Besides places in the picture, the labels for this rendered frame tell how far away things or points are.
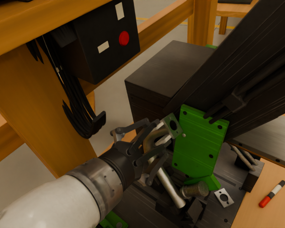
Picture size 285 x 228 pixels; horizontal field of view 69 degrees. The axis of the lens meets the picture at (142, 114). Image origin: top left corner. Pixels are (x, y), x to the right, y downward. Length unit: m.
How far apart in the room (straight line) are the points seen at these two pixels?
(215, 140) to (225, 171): 0.35
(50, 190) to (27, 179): 1.94
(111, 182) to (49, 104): 0.30
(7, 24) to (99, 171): 0.24
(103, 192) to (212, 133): 0.29
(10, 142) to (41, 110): 0.16
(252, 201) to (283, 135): 0.25
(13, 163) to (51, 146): 1.85
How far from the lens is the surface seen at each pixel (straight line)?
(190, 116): 0.51
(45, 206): 0.29
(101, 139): 2.18
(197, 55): 0.76
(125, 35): 0.51
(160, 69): 0.69
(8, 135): 0.66
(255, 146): 0.64
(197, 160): 0.57
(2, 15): 0.37
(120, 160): 0.36
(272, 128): 0.70
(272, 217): 0.82
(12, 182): 2.32
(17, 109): 0.53
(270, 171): 0.89
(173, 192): 0.64
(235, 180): 0.84
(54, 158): 0.65
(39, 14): 0.37
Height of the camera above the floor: 1.62
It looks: 45 degrees down
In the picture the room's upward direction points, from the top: 10 degrees counter-clockwise
